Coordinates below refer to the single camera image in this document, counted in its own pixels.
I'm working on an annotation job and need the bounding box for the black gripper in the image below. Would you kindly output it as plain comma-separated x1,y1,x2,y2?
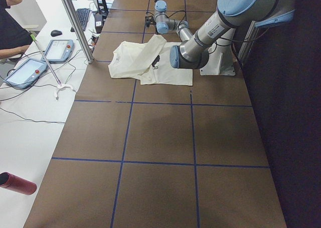
144,16,156,27

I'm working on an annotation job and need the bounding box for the white cotton t-shirt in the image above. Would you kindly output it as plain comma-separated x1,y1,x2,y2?
108,35,193,86

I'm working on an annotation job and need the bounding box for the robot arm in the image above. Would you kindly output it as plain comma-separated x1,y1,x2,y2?
170,0,295,69
144,0,189,34

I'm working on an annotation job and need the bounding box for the black power adapter box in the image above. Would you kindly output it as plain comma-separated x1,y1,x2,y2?
94,13,104,34

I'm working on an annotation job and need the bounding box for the black keyboard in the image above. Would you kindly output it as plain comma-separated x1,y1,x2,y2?
76,8,91,31

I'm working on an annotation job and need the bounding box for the black computer mouse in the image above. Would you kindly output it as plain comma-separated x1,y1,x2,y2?
51,30,62,37

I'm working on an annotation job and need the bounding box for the far teach pendant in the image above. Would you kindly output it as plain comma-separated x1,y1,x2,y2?
44,40,74,64

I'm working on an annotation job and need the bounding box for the teach pendant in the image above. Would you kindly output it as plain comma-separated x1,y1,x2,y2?
44,40,74,64
4,59,47,89

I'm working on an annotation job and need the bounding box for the metal reach stick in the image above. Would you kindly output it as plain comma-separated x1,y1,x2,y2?
29,32,62,88

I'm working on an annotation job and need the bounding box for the near teach pendant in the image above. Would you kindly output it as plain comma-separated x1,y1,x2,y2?
4,59,47,89

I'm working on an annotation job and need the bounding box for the seated person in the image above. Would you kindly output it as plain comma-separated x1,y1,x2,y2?
1,0,32,59

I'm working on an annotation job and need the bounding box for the red water bottle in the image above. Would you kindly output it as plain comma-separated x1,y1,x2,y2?
1,172,37,195

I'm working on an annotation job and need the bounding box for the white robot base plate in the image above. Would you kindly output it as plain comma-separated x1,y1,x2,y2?
200,29,236,76

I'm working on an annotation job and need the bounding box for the aluminium frame post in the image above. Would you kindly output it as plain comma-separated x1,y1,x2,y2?
61,0,94,64

